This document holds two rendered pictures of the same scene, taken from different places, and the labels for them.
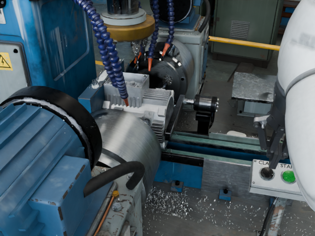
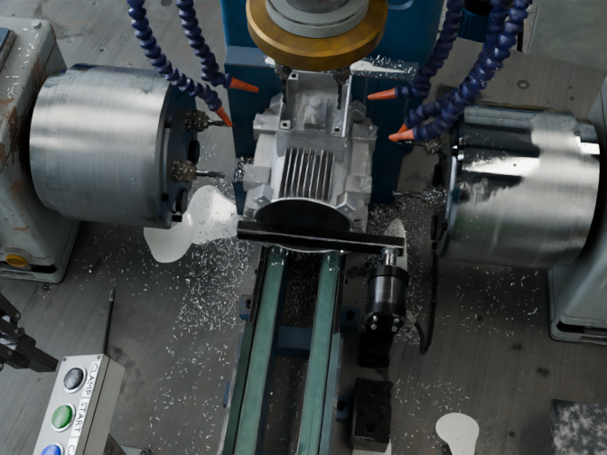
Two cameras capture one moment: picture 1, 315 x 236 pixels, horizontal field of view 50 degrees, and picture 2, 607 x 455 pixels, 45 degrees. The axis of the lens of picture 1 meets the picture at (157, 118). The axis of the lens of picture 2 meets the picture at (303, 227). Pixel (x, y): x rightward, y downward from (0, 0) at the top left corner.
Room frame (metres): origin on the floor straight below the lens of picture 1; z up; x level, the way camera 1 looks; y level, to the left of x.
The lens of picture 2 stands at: (0.87, -0.62, 1.98)
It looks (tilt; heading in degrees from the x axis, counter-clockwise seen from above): 59 degrees down; 83
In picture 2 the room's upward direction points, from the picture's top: straight up
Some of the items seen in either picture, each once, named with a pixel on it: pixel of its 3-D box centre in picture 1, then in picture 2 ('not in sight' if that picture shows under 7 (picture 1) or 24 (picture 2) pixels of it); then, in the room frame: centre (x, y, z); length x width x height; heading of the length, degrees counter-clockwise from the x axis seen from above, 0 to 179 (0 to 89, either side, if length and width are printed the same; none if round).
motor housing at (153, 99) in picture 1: (139, 115); (311, 174); (0.97, 0.06, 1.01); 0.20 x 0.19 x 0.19; 76
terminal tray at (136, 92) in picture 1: (127, 89); (314, 117); (0.98, 0.10, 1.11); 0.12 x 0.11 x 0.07; 76
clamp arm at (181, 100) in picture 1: (176, 115); (320, 238); (0.96, -0.06, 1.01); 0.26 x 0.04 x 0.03; 166
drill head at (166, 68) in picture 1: (162, 69); (524, 187); (1.29, -0.02, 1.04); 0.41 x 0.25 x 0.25; 166
